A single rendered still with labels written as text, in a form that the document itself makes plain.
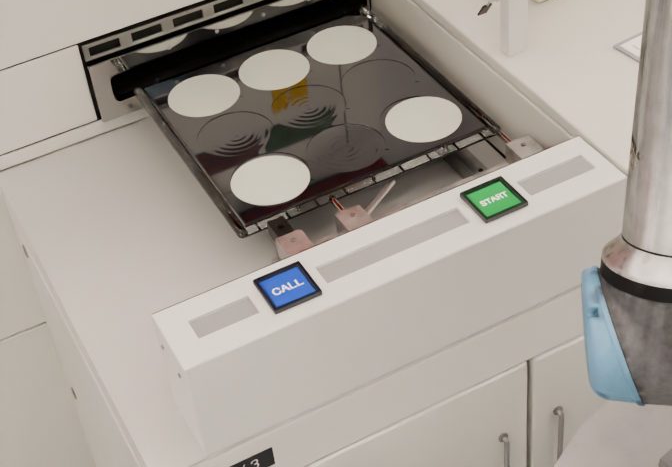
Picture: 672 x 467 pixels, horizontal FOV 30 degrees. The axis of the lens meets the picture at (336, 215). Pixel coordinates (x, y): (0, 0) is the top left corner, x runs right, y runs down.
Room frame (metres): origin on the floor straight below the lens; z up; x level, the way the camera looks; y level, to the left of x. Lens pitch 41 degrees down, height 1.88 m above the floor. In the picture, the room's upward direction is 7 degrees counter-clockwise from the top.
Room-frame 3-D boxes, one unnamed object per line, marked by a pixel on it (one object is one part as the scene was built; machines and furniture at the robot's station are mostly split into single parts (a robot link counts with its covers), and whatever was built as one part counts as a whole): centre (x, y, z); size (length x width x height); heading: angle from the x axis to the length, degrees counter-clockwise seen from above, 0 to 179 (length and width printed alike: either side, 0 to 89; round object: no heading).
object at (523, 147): (1.21, -0.25, 0.89); 0.08 x 0.03 x 0.03; 23
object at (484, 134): (1.21, -0.05, 0.90); 0.38 x 0.01 x 0.01; 113
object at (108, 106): (1.57, 0.12, 0.89); 0.44 x 0.02 x 0.10; 113
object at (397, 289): (1.02, -0.06, 0.89); 0.55 x 0.09 x 0.14; 113
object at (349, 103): (1.38, 0.02, 0.90); 0.34 x 0.34 x 0.01; 23
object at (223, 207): (1.31, 0.18, 0.90); 0.37 x 0.01 x 0.01; 23
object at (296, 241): (1.08, 0.04, 0.89); 0.08 x 0.03 x 0.03; 23
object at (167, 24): (1.57, 0.12, 0.96); 0.44 x 0.01 x 0.02; 113
